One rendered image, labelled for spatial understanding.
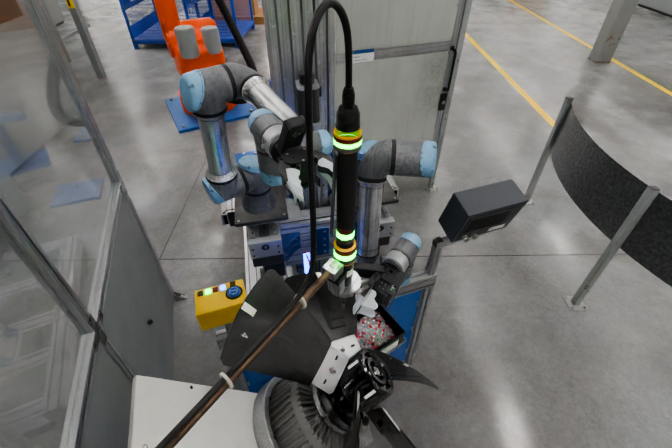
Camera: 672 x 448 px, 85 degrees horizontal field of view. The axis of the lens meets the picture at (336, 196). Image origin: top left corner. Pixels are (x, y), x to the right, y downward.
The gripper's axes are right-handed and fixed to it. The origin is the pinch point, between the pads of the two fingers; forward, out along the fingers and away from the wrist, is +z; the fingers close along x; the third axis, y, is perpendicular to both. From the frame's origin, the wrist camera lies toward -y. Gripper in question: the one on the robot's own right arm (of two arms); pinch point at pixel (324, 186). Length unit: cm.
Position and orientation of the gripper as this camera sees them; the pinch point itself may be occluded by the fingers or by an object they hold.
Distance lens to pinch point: 70.0
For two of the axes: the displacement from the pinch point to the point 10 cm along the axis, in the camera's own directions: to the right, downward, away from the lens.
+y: 0.0, 7.8, 6.3
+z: 4.9, 5.5, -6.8
